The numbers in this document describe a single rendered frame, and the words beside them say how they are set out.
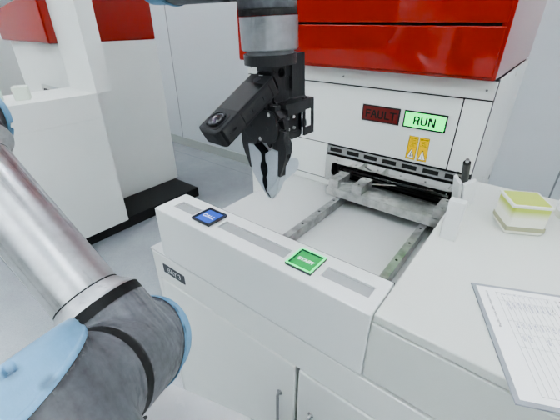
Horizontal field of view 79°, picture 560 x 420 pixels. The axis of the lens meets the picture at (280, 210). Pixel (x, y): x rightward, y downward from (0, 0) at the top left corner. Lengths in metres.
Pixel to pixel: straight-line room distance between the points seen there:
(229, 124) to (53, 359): 0.29
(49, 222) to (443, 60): 0.88
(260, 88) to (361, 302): 0.35
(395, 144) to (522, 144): 1.55
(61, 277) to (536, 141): 2.46
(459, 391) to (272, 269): 0.33
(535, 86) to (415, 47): 1.57
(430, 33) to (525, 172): 1.75
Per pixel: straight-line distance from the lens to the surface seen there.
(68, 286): 0.48
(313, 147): 1.24
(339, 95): 1.15
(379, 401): 0.68
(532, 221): 0.84
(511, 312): 0.63
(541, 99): 2.51
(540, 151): 2.57
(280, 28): 0.46
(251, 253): 0.65
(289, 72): 0.51
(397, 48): 1.01
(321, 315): 0.61
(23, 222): 0.51
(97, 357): 0.37
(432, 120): 1.05
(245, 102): 0.45
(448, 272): 0.66
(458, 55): 0.97
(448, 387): 0.58
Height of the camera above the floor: 1.35
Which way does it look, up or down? 29 degrees down
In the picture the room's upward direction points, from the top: straight up
